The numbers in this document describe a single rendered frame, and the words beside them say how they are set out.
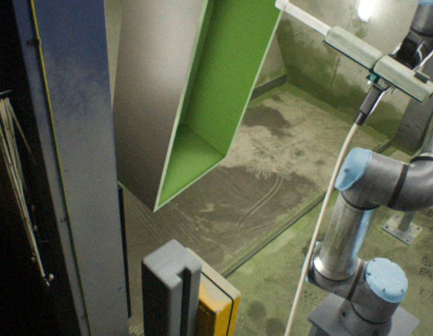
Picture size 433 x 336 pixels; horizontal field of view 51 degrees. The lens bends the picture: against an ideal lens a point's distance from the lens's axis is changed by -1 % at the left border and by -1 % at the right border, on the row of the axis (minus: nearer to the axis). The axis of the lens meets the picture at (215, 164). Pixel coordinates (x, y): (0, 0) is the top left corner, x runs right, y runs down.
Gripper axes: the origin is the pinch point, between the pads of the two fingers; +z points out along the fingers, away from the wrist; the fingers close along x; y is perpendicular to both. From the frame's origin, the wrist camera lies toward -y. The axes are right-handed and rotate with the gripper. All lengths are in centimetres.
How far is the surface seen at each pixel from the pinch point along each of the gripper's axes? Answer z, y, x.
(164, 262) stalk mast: 85, -11, -1
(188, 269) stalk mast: 83, -11, -4
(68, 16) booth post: 63, -13, 45
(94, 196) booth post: 63, 32, 35
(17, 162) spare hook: 76, 20, 46
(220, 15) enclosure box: -59, 51, 89
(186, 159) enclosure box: -37, 127, 72
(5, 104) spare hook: 76, 4, 48
